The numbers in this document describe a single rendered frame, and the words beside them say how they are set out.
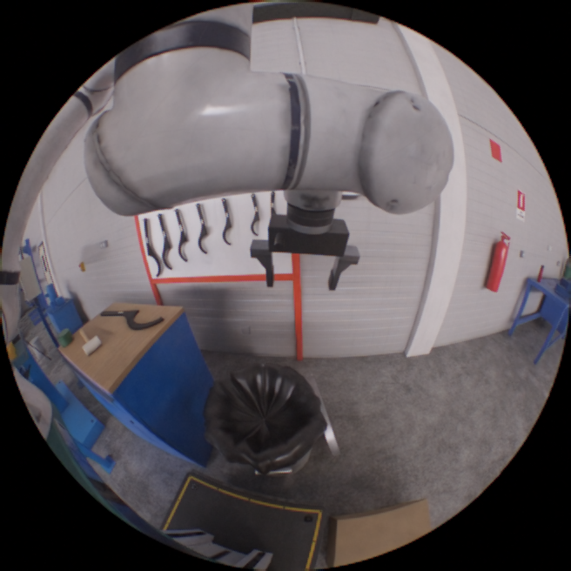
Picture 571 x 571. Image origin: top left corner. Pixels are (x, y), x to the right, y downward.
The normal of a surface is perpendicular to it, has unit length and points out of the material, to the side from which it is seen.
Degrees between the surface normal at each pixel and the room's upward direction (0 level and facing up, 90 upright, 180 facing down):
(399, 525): 0
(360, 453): 0
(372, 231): 90
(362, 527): 0
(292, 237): 114
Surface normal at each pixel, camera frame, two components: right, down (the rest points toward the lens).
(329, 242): -0.05, 0.74
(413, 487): -0.07, -0.91
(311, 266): -0.11, 0.42
